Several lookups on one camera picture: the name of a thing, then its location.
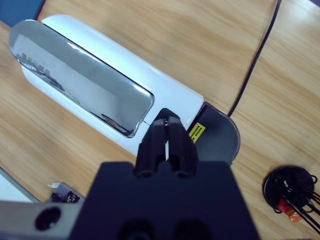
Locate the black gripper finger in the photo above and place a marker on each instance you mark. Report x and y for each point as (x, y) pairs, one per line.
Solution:
(182, 150)
(152, 150)

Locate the silver coffee machine lever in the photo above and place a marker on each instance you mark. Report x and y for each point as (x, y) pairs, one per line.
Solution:
(75, 75)

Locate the white capsule coffee machine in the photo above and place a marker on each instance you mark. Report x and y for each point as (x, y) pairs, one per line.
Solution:
(150, 82)

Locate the red coffee capsule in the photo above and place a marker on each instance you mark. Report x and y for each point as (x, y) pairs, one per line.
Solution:
(284, 204)

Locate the orange coffee capsule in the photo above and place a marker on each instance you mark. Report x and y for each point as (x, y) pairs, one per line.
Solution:
(293, 216)

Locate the clear water tank grey lid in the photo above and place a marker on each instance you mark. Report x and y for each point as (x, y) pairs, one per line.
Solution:
(220, 140)

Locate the black capsule holder with rods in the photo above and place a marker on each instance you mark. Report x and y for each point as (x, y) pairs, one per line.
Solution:
(277, 182)

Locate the white tape scrap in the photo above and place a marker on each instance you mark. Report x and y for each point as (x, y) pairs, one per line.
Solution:
(53, 185)

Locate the blue plastic tray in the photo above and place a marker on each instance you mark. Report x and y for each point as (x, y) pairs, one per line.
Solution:
(17, 10)

